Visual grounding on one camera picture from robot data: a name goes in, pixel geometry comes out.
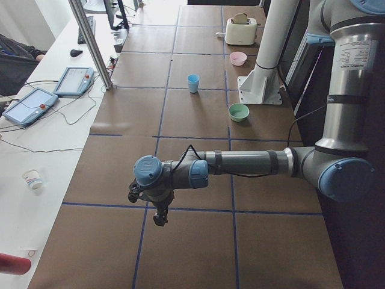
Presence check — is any black computer mouse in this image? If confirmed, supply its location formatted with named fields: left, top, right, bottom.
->
left=70, top=49, right=83, bottom=58

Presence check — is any aluminium frame post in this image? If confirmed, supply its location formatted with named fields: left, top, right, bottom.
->
left=68, top=0, right=112, bottom=90

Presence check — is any black monitor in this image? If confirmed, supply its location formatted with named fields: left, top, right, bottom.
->
left=103, top=0, right=129, bottom=31

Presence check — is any red cylinder bottle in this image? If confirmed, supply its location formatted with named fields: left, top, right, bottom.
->
left=0, top=253, right=31, bottom=275

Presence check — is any black keyboard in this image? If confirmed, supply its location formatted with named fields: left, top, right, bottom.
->
left=77, top=15, right=96, bottom=45

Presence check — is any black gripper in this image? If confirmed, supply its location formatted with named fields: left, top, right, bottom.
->
left=128, top=180, right=174, bottom=226

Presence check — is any pink bowl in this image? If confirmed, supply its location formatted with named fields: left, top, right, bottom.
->
left=229, top=51, right=247, bottom=66

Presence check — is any mint green bowl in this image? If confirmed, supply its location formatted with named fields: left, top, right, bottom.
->
left=228, top=103, right=250, bottom=122

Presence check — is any far teach pendant tablet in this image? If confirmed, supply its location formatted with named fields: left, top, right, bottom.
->
left=53, top=67, right=94, bottom=98

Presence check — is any near teach pendant tablet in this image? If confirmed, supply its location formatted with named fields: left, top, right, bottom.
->
left=2, top=88, right=58, bottom=126

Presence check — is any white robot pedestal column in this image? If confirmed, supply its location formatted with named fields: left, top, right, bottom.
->
left=237, top=0, right=300, bottom=105

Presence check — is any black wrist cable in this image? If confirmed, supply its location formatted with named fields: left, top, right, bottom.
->
left=168, top=113, right=327, bottom=187

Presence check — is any white paper cup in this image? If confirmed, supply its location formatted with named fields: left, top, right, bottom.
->
left=22, top=170, right=43, bottom=190

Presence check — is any toast bread slice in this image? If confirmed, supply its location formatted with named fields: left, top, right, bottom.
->
left=233, top=13, right=248, bottom=25

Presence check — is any teach pendant tablet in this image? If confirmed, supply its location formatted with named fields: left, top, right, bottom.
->
left=2, top=88, right=58, bottom=126
left=53, top=67, right=94, bottom=98

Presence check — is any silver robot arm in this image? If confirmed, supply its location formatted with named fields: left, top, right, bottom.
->
left=128, top=1, right=384, bottom=226

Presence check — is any cream white toaster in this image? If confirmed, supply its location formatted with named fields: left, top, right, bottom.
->
left=224, top=17, right=257, bottom=45

